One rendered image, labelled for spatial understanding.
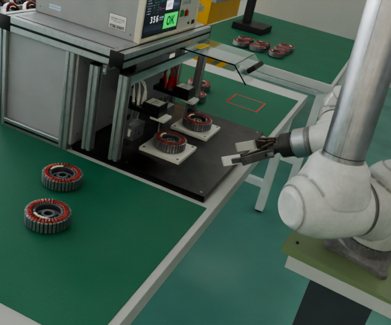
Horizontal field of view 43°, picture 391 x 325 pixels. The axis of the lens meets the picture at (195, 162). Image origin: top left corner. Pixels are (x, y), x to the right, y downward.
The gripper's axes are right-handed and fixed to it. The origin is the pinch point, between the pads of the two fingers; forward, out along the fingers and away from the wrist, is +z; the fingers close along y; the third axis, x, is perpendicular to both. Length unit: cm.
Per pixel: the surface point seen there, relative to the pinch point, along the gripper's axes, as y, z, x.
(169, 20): 11.1, 13.9, 45.9
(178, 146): -2.7, 17.0, 6.2
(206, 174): -6.3, 8.1, -3.5
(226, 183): -3.1, 3.7, -8.7
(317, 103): 161, 6, -23
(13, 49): -20, 53, 51
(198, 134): 18.1, 19.1, 4.3
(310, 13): 532, 71, 18
